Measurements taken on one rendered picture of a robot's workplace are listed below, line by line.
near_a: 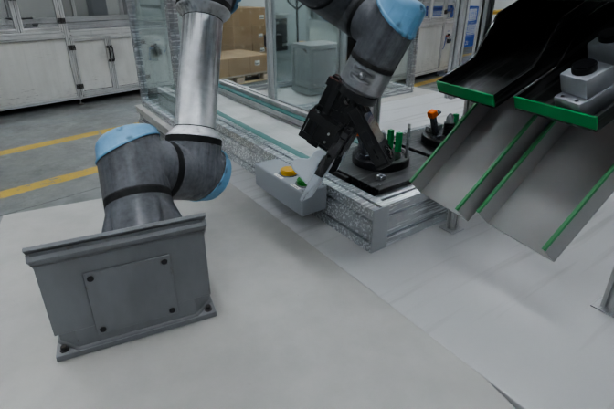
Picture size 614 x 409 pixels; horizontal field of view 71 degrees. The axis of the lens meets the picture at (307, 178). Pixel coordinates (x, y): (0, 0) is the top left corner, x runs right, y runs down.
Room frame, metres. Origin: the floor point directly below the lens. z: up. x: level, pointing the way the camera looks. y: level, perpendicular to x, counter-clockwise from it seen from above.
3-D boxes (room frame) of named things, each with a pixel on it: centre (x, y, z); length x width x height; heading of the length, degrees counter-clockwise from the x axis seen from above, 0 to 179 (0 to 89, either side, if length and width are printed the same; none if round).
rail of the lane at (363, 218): (1.13, 0.10, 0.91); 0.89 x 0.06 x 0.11; 35
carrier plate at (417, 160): (0.99, -0.18, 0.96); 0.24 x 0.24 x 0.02; 35
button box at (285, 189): (0.93, 0.04, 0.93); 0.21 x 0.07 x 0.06; 35
